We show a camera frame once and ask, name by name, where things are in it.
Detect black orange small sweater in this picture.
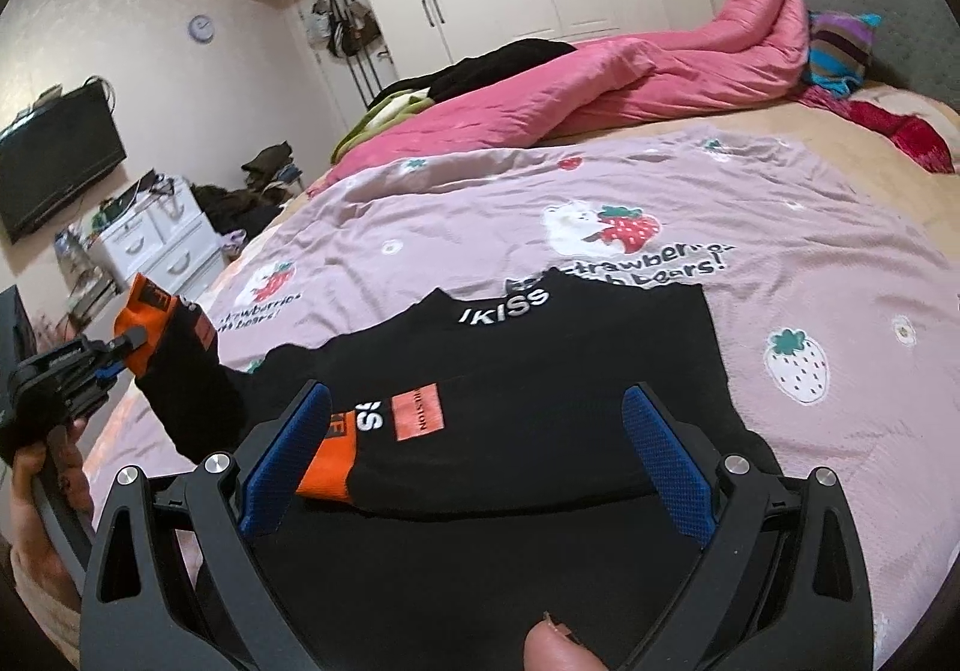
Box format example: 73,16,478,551
117,271,778,669

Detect dark clothes pile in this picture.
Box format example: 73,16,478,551
190,141,301,240

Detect person left hand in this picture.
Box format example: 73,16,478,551
10,419,93,611

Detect person right hand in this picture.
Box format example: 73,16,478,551
523,612,607,671

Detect white drawer cabinet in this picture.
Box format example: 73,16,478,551
89,177,226,300

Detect lilac strawberry print blanket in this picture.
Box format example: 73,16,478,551
81,128,960,668

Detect beige bed sheet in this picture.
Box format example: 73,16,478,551
540,100,958,261

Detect green cloth on bed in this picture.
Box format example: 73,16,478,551
331,89,434,166

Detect red patterned cloth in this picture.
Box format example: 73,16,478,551
793,86,955,175

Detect hanging bags on door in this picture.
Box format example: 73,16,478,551
306,0,382,60

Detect black garment on bed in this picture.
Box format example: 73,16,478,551
373,38,576,105

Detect pink quilt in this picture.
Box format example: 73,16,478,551
308,0,809,196

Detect striped colourful pillow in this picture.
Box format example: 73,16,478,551
802,11,882,99

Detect grey padded headboard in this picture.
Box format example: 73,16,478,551
805,0,958,107

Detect black wall television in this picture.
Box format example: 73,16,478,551
0,79,127,244

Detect round wall clock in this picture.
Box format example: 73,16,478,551
187,14,215,45

